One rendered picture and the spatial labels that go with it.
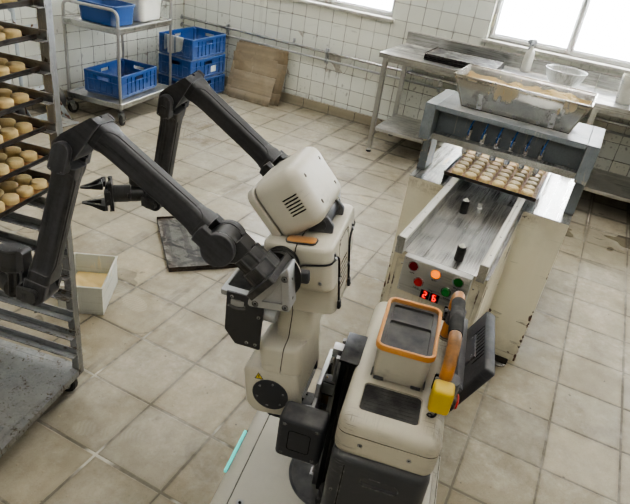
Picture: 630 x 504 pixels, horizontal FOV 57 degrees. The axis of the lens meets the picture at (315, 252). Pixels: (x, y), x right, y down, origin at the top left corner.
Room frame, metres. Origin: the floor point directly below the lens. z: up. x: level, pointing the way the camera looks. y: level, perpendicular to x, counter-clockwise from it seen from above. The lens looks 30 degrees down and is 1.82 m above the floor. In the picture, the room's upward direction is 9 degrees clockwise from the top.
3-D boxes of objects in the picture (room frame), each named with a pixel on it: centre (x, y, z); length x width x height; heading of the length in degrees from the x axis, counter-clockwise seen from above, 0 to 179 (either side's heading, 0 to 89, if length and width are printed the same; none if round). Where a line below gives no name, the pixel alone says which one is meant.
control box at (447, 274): (1.72, -0.43, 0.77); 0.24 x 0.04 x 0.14; 67
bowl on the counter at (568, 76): (4.87, -1.76, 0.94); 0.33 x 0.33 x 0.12
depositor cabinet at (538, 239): (2.96, -0.95, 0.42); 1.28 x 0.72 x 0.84; 157
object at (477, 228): (2.05, -0.57, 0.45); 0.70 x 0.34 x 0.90; 157
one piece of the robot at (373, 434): (1.23, -0.26, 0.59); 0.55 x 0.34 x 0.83; 169
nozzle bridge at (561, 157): (2.52, -0.77, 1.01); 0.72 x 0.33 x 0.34; 67
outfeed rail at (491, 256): (2.57, -0.94, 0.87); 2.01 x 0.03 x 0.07; 157
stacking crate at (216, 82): (6.03, 1.55, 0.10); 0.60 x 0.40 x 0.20; 155
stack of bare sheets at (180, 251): (3.01, 0.72, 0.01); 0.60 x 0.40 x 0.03; 24
